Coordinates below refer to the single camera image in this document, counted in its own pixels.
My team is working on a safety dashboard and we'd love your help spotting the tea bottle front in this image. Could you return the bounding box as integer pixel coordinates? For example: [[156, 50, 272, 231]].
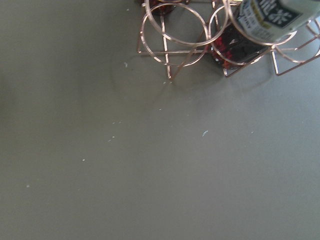
[[211, 0, 320, 69]]

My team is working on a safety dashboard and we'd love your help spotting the copper wire bottle rack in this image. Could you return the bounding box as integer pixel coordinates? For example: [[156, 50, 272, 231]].
[[137, 0, 320, 79]]

